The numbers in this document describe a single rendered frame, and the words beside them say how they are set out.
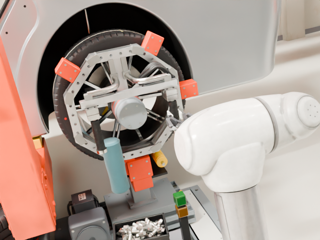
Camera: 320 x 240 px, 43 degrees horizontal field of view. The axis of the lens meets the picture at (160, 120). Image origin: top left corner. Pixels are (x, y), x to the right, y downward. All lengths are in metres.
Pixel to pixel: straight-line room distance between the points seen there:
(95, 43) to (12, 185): 0.73
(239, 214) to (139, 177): 1.22
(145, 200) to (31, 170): 0.87
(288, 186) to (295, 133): 1.85
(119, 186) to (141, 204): 0.39
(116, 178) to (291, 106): 1.17
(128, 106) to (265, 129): 0.99
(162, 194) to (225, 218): 1.47
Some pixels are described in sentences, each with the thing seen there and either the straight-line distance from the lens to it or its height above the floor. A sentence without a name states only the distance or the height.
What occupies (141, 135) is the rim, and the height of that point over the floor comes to 0.64.
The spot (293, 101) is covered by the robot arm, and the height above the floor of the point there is 1.14.
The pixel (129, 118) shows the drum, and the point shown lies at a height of 0.84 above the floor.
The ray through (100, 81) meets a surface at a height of 0.92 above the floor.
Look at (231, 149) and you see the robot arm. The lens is 0.83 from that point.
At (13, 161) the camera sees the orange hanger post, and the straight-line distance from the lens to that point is 1.61.
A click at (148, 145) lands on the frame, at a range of 2.02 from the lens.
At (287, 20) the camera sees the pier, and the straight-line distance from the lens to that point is 6.47.
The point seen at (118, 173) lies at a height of 0.59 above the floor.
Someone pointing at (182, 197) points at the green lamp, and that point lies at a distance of 1.50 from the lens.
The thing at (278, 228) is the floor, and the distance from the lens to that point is 2.39.
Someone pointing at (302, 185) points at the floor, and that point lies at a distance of 2.75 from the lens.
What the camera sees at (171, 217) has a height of 0.16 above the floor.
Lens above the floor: 1.46
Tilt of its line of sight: 21 degrees down
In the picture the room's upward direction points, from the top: 10 degrees counter-clockwise
